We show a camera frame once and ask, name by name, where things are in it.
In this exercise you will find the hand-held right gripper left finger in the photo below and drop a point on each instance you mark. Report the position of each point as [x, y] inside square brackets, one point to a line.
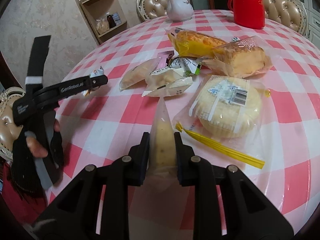
[142, 155]

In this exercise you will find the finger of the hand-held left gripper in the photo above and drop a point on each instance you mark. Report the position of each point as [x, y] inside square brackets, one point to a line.
[98, 81]

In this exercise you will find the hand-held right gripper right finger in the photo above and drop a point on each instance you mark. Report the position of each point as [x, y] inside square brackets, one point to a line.
[180, 155]

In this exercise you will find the small silver snack packet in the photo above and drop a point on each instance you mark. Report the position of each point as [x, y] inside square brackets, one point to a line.
[97, 72]

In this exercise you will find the long clear biscuit stick packet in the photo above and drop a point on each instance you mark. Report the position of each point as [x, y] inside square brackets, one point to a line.
[163, 140]

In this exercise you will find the clear bag of snacks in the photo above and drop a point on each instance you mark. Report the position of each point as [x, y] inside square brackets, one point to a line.
[102, 26]

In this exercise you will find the person's left hand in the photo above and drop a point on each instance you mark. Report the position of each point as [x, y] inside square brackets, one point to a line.
[37, 148]

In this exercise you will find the clear round pastry packet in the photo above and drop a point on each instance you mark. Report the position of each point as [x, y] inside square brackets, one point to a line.
[135, 76]

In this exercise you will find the ornate tufted beige chair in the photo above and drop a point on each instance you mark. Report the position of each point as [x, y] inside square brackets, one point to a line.
[152, 5]
[285, 7]
[10, 135]

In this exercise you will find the brown bottle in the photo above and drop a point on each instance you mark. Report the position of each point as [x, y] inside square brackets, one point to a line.
[111, 21]

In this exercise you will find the blue white box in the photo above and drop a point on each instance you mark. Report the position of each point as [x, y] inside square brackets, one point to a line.
[117, 18]

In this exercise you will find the small pink snack packet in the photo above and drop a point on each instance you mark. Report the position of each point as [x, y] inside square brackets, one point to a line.
[163, 60]

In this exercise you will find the white pastry packet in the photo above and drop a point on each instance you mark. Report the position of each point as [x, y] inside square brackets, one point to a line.
[167, 82]

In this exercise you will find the round white cake packet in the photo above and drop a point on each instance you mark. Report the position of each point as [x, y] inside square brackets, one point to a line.
[230, 105]

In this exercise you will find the wooden corner shelf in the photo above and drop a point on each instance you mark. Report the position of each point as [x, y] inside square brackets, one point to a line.
[117, 5]

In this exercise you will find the yellow floss bread packet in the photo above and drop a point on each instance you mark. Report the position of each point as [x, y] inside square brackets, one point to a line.
[195, 43]

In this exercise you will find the person's red garment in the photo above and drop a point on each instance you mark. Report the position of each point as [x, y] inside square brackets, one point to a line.
[22, 200]

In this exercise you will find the white ceramic teapot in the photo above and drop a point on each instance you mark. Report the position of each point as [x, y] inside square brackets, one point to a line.
[178, 7]

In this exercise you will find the sponge cake slice packet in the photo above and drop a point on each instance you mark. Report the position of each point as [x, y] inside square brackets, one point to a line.
[240, 57]

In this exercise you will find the red thermos jug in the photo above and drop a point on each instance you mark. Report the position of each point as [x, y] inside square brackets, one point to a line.
[247, 5]

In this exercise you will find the white cabinet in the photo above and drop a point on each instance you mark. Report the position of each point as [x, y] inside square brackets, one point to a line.
[312, 10]

